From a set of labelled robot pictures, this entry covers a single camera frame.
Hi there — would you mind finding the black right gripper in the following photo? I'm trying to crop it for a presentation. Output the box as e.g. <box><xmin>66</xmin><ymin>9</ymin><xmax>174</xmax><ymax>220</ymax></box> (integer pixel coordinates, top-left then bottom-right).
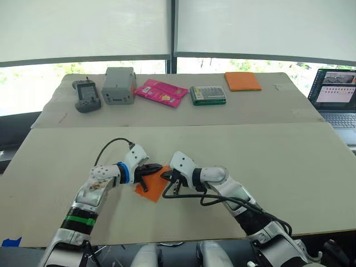
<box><xmin>160</xmin><ymin>169</ymin><xmax>186</xmax><ymax>196</ymax></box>

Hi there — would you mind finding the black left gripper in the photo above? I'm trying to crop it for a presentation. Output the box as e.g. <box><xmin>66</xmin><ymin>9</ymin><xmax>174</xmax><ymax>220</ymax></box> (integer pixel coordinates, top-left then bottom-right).
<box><xmin>128</xmin><ymin>163</ymin><xmax>164</xmax><ymax>193</ymax></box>

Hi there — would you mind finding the orange paper sheet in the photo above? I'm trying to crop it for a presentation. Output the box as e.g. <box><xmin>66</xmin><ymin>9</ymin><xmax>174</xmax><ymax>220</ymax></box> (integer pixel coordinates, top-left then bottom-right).
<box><xmin>133</xmin><ymin>165</ymin><xmax>172</xmax><ymax>204</ymax></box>

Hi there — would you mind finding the gray rounded robot shell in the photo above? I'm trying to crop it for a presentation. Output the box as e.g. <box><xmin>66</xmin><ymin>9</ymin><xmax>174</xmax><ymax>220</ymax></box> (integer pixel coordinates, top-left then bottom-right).
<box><xmin>130</xmin><ymin>244</ymin><xmax>158</xmax><ymax>267</ymax></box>
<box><xmin>198</xmin><ymin>241</ymin><xmax>233</xmax><ymax>267</ymax></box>

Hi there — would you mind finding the pink snack packet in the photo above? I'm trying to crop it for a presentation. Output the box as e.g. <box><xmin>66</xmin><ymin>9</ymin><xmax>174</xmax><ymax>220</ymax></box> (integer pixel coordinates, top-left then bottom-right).
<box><xmin>134</xmin><ymin>85</ymin><xmax>182</xmax><ymax>108</ymax></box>
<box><xmin>144</xmin><ymin>78</ymin><xmax>188</xmax><ymax>98</ymax></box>

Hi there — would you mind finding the gray plastic box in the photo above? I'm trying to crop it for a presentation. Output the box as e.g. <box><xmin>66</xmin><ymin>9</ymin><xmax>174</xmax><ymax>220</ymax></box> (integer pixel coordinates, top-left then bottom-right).
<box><xmin>101</xmin><ymin>67</ymin><xmax>137</xmax><ymax>106</ymax></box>

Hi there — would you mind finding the green screwdriver bit case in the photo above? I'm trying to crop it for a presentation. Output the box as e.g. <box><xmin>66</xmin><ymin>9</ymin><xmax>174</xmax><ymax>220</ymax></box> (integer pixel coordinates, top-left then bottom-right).
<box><xmin>189</xmin><ymin>85</ymin><xmax>228</xmax><ymax>106</ymax></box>

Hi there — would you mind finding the gray handheld controller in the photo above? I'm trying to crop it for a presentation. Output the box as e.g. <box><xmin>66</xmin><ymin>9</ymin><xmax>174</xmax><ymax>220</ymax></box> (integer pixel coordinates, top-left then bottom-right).
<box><xmin>72</xmin><ymin>77</ymin><xmax>102</xmax><ymax>113</ymax></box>

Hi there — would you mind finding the orange square pad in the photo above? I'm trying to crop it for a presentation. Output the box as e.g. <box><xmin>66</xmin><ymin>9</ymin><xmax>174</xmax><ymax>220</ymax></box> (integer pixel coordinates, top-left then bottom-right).
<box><xmin>224</xmin><ymin>71</ymin><xmax>263</xmax><ymax>92</ymax></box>

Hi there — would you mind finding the black low cabinet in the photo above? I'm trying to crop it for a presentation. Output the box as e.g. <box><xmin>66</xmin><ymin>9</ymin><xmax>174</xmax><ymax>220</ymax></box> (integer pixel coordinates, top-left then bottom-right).
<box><xmin>0</xmin><ymin>111</ymin><xmax>43</xmax><ymax>175</ymax></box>

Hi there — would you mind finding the blue tape piece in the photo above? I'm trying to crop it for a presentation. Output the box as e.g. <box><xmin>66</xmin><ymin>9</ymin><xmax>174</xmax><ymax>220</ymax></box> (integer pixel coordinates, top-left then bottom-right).
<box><xmin>1</xmin><ymin>236</ymin><xmax>22</xmax><ymax>248</ymax></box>

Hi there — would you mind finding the white roller blind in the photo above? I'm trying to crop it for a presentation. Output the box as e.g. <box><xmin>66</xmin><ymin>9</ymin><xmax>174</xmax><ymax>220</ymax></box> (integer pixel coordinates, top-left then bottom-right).
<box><xmin>0</xmin><ymin>0</ymin><xmax>171</xmax><ymax>64</ymax></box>
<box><xmin>174</xmin><ymin>0</ymin><xmax>356</xmax><ymax>64</ymax></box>

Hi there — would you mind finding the black rounded object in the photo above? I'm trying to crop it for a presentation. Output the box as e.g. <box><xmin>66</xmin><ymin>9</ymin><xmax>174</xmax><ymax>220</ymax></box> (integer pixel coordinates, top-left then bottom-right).
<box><xmin>323</xmin><ymin>239</ymin><xmax>352</xmax><ymax>265</ymax></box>

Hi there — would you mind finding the open laptop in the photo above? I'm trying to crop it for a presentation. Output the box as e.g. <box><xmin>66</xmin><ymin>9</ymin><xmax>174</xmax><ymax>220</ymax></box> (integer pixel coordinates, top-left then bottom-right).
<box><xmin>307</xmin><ymin>68</ymin><xmax>356</xmax><ymax>146</ymax></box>

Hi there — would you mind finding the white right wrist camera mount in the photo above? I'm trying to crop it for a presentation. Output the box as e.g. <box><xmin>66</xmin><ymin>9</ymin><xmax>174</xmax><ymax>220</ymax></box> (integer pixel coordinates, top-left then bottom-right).
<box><xmin>169</xmin><ymin>151</ymin><xmax>197</xmax><ymax>187</ymax></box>

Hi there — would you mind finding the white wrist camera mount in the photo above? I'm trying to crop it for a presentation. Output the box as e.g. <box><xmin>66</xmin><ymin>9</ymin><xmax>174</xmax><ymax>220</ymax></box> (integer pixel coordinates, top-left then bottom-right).
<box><xmin>169</xmin><ymin>151</ymin><xmax>197</xmax><ymax>187</ymax></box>
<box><xmin>123</xmin><ymin>144</ymin><xmax>150</xmax><ymax>175</ymax></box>

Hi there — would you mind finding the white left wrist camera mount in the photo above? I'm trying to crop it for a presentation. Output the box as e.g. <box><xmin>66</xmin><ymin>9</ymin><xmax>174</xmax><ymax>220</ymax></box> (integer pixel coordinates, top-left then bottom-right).
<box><xmin>123</xmin><ymin>144</ymin><xmax>150</xmax><ymax>175</ymax></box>

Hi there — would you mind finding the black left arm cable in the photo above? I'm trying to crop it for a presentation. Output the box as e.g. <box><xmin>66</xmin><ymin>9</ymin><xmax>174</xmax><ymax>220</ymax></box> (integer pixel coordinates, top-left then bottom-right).
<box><xmin>93</xmin><ymin>138</ymin><xmax>136</xmax><ymax>167</ymax></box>

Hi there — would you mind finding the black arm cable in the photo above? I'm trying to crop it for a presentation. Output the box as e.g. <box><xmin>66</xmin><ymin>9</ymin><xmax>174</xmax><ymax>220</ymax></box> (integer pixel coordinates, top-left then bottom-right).
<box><xmin>93</xmin><ymin>138</ymin><xmax>136</xmax><ymax>167</ymax></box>
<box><xmin>162</xmin><ymin>177</ymin><xmax>293</xmax><ymax>238</ymax></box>

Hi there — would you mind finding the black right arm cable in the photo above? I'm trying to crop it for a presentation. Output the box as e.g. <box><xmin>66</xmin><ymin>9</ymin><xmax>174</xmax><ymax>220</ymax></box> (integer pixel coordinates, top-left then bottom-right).
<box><xmin>162</xmin><ymin>177</ymin><xmax>293</xmax><ymax>238</ymax></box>

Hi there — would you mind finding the black window frame post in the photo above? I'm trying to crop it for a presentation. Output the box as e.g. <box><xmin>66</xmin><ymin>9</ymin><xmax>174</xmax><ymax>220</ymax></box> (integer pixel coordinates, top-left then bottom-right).
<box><xmin>166</xmin><ymin>0</ymin><xmax>179</xmax><ymax>75</ymax></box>

